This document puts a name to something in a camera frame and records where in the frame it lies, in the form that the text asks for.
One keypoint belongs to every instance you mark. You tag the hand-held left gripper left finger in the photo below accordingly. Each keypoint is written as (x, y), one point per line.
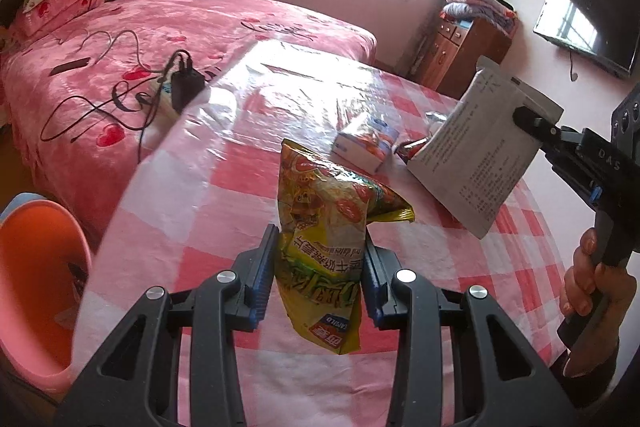
(262, 282)

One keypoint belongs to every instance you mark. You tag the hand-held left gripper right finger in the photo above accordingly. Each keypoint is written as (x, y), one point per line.
(372, 287)

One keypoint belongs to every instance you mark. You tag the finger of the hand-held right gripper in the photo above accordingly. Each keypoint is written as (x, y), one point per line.
(537, 124)

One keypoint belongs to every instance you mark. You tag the white printed paper sheet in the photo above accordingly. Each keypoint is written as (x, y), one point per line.
(470, 157)

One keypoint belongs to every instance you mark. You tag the yellow snack bag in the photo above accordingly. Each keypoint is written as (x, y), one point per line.
(320, 207)

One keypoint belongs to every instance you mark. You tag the red wrapper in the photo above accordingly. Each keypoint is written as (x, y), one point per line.
(410, 150)

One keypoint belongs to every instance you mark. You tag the blue orange tissue packet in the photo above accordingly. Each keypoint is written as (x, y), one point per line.
(360, 144)

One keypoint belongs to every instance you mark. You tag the orange plastic bin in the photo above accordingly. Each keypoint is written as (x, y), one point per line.
(30, 257)

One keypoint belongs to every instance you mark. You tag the person's right hand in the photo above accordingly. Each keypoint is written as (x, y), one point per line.
(582, 277)

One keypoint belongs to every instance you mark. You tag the red white checked tablecloth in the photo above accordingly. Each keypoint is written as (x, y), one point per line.
(200, 207)

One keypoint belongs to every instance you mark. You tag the brown wooden cabinet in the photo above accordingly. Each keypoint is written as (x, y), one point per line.
(465, 57)

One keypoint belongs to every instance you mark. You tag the clear plastic wrapper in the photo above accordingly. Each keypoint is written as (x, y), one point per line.
(436, 118)

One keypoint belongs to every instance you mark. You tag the stack of folded blankets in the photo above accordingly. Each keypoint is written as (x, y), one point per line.
(480, 7)

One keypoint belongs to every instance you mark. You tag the black power adapter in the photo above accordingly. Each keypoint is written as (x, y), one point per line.
(185, 87)

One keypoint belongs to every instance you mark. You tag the blue plastic stool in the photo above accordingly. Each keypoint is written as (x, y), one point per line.
(15, 203)

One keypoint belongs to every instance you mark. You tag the bed with pink bedspread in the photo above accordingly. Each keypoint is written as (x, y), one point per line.
(225, 17)

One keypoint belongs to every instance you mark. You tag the black phone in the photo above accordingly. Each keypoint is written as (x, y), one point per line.
(70, 66)

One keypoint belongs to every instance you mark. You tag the wall-mounted television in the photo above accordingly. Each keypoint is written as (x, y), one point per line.
(585, 22)

